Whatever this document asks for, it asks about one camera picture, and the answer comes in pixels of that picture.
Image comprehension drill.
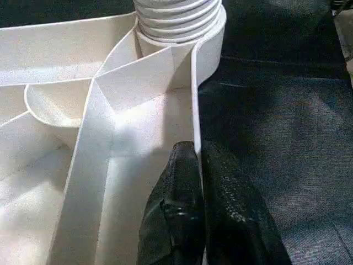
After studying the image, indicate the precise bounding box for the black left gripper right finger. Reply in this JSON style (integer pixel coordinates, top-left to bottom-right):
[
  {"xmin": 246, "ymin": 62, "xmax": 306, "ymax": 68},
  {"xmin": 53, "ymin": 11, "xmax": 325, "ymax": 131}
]
[{"xmin": 202, "ymin": 140, "xmax": 293, "ymax": 265}]

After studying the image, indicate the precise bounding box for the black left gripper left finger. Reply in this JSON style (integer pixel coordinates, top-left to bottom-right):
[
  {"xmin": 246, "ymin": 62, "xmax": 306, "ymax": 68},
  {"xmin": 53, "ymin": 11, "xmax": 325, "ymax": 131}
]
[{"xmin": 137, "ymin": 140, "xmax": 207, "ymax": 265}]

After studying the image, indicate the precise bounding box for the white plastic table top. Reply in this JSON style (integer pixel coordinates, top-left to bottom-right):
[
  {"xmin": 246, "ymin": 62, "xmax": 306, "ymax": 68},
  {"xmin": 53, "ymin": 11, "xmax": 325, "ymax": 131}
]
[{"xmin": 0, "ymin": 4, "xmax": 228, "ymax": 265}]

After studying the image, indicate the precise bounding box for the white plastic table leg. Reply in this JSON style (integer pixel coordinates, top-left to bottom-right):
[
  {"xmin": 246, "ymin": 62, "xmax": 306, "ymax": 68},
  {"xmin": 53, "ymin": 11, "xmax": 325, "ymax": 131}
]
[{"xmin": 132, "ymin": 0, "xmax": 223, "ymax": 44}]

